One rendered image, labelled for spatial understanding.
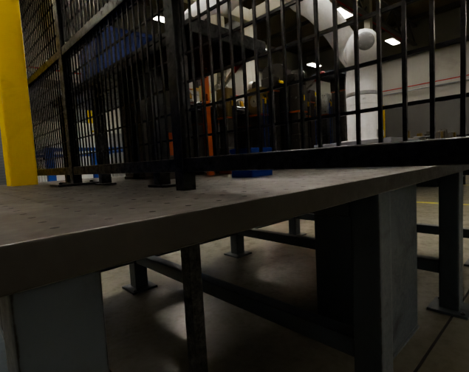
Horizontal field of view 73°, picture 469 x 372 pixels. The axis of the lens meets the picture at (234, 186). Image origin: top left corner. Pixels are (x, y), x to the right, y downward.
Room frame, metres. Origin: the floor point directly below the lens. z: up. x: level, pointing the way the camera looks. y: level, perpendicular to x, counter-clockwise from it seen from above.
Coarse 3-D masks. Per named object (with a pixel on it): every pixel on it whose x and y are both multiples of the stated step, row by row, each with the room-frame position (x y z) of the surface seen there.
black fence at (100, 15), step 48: (48, 0) 1.15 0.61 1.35; (144, 0) 0.70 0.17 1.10; (240, 0) 0.50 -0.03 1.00; (336, 0) 0.39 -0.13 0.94; (432, 0) 0.32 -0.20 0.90; (48, 48) 1.19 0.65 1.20; (144, 48) 0.71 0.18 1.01; (192, 48) 0.59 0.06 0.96; (336, 48) 0.39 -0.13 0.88; (432, 48) 0.32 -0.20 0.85; (96, 96) 0.92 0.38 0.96; (144, 96) 0.72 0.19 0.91; (240, 96) 0.51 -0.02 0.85; (336, 96) 0.39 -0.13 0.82; (432, 96) 0.32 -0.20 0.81; (48, 144) 1.28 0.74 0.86; (96, 144) 0.93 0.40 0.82; (144, 144) 0.74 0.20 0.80; (192, 144) 0.63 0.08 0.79; (288, 144) 0.44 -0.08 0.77; (336, 144) 0.39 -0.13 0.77; (384, 144) 0.34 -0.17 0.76; (432, 144) 0.31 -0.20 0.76; (192, 288) 0.61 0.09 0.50; (192, 336) 0.61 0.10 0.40
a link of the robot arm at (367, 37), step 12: (360, 36) 1.18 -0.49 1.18; (372, 36) 1.18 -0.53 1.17; (348, 48) 1.22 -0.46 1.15; (360, 48) 1.19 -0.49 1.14; (372, 48) 1.18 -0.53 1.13; (348, 60) 1.23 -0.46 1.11; (360, 60) 1.21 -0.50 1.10; (372, 60) 1.20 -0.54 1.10; (348, 72) 1.26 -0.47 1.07; (360, 72) 1.23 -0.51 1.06; (372, 72) 1.23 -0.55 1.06; (348, 84) 1.28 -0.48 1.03; (360, 84) 1.24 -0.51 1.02; (372, 84) 1.24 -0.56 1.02; (348, 96) 1.28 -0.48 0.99
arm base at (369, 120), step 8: (352, 96) 1.26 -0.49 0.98; (360, 96) 1.24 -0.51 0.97; (368, 96) 1.24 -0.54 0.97; (376, 96) 1.25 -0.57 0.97; (352, 104) 1.26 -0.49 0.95; (360, 104) 1.24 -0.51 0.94; (368, 104) 1.24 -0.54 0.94; (376, 104) 1.25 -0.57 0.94; (368, 112) 1.23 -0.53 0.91; (376, 112) 1.25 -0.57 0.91; (352, 120) 1.26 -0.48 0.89; (360, 120) 1.24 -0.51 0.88; (368, 120) 1.23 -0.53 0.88; (376, 120) 1.24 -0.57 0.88; (352, 128) 1.26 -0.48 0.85; (368, 128) 1.23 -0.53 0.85; (376, 128) 1.24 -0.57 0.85; (352, 136) 1.26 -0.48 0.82; (368, 136) 1.23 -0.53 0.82; (376, 136) 1.24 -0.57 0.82
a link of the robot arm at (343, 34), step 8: (288, 0) 1.39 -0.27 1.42; (304, 0) 1.36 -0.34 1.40; (312, 0) 1.31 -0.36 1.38; (320, 0) 1.29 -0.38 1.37; (328, 0) 1.30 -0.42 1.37; (304, 8) 1.35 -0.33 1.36; (312, 8) 1.30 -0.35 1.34; (320, 8) 1.29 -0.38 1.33; (328, 8) 1.28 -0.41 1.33; (304, 16) 1.37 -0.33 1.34; (312, 16) 1.32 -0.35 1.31; (320, 16) 1.30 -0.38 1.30; (328, 16) 1.28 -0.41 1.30; (320, 24) 1.31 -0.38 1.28; (328, 24) 1.29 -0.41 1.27; (344, 32) 1.32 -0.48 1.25; (352, 32) 1.34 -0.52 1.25; (328, 40) 1.34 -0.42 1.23; (344, 40) 1.33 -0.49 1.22; (344, 48) 1.34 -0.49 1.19; (344, 64) 1.36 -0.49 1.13
